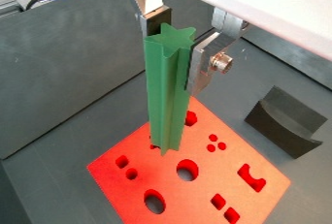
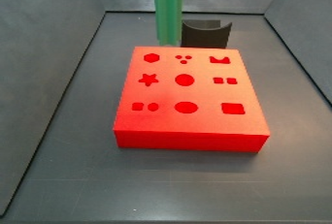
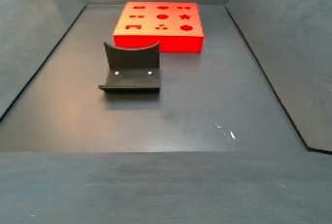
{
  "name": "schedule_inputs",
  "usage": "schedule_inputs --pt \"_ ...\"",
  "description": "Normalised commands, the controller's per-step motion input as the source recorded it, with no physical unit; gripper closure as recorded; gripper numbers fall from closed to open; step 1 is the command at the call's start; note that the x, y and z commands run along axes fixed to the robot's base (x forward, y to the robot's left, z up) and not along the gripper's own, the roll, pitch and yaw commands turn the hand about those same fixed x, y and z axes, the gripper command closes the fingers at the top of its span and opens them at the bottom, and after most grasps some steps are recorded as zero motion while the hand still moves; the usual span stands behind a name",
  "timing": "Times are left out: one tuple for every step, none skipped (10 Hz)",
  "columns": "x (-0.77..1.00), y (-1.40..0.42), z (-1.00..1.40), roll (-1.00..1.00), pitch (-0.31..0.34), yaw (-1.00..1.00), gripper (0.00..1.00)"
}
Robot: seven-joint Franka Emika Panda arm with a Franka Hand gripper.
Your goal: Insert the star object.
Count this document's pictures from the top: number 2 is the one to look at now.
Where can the green star peg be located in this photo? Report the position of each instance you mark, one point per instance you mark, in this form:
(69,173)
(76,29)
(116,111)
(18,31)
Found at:
(169,21)

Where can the red shape sorter box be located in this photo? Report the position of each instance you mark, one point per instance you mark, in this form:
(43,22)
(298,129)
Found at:
(189,99)

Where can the black curved holder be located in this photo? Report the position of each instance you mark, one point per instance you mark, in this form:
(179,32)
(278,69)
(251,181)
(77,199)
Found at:
(205,33)

